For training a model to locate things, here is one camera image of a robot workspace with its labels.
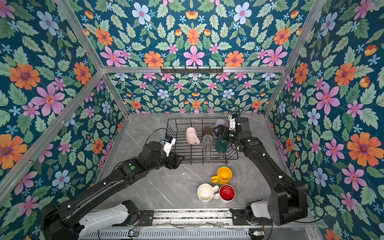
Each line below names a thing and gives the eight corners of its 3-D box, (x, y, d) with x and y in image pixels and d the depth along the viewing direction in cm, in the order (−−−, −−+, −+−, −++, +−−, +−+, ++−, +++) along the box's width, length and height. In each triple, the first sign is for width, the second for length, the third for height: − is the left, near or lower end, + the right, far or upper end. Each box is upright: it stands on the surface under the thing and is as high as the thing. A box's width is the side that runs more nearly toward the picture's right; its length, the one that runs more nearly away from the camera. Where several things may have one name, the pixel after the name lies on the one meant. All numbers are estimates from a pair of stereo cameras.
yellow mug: (211, 185, 86) (212, 179, 78) (211, 173, 91) (211, 166, 83) (230, 185, 86) (232, 179, 78) (229, 173, 91) (231, 166, 83)
